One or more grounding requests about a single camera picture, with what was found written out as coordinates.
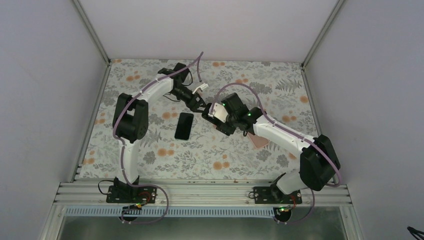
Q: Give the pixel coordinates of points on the green phone with black screen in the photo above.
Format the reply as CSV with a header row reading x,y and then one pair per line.
x,y
184,126

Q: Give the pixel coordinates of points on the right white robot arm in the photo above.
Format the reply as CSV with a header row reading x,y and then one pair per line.
x,y
318,162

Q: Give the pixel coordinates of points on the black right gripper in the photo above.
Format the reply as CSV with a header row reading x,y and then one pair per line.
x,y
225,130

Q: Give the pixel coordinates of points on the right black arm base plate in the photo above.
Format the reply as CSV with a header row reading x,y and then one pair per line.
x,y
267,195

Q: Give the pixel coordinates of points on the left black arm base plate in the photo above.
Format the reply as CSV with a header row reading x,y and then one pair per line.
x,y
131,195

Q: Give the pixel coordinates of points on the aluminium front rail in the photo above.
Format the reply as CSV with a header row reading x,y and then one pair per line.
x,y
198,194

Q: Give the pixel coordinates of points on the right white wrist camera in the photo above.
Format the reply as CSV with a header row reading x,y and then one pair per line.
x,y
218,111

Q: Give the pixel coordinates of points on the aluminium frame post right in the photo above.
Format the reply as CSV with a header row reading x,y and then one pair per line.
x,y
322,33

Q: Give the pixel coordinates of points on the white slotted cable duct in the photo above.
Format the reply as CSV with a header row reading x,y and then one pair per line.
x,y
172,211

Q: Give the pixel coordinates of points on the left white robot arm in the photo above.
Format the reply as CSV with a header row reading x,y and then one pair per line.
x,y
131,118

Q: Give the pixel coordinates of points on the aluminium frame post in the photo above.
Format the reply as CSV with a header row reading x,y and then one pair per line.
x,y
322,33
91,31

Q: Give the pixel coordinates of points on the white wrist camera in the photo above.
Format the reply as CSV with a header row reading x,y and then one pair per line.
x,y
200,88
218,111

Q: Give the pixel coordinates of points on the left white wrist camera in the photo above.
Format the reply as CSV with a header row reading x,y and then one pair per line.
x,y
200,88

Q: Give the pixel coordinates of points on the aluminium frame post left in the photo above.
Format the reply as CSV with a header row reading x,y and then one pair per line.
x,y
91,31

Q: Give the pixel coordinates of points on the floral patterned table mat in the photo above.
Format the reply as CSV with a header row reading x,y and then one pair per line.
x,y
208,154

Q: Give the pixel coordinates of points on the pink silicone phone case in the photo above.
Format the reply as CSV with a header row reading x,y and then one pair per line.
x,y
258,141

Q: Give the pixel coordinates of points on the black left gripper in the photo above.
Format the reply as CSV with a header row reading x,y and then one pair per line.
x,y
194,106

